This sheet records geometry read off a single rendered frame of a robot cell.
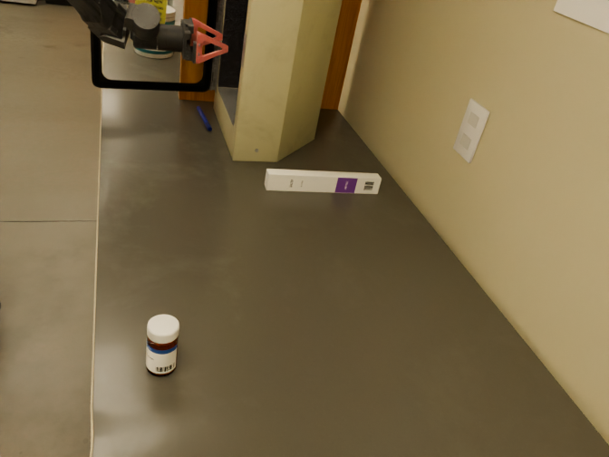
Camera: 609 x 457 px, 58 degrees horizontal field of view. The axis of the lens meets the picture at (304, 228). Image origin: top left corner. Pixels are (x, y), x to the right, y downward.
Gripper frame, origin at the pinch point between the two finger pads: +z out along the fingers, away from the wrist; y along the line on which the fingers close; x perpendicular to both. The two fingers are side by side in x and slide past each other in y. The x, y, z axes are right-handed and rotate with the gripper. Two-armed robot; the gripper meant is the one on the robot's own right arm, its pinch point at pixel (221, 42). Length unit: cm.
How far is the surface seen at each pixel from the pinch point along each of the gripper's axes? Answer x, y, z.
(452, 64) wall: -6, -25, 47
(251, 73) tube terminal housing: 2.4, -14.1, 4.9
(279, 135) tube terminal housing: 16.8, -13.7, 13.3
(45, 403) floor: 117, -2, -47
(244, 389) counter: 24, -82, -6
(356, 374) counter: 25, -81, 11
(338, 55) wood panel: 7.3, 23.9, 38.3
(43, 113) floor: 114, 223, -74
